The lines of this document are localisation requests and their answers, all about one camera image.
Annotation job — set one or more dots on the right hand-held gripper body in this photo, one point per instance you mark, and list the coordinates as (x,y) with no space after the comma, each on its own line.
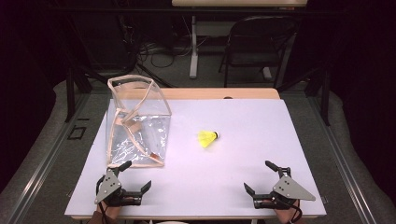
(288,189)

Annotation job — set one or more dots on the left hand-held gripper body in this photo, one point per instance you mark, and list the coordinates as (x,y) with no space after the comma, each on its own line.
(109,186)

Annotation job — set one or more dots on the clear plastic bag beige trim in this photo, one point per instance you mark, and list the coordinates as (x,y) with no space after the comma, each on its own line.
(146,137)

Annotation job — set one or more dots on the yellow shuttlecock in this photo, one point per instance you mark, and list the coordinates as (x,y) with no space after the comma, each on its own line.
(206,137)

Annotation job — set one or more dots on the person's right hand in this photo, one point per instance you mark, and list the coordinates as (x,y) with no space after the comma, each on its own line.
(288,214)

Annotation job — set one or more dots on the person's left hand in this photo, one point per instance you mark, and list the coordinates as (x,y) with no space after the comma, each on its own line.
(109,211)

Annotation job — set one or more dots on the white table mat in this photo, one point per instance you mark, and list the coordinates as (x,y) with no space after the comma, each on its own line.
(224,174)

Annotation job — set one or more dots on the black metal stand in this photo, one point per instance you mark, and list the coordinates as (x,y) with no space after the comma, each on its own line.
(325,93)
(70,93)

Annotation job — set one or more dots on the black folding chair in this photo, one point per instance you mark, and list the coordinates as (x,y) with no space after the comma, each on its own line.
(258,56)

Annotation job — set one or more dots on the white desk leg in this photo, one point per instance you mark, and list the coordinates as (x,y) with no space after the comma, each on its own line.
(194,53)

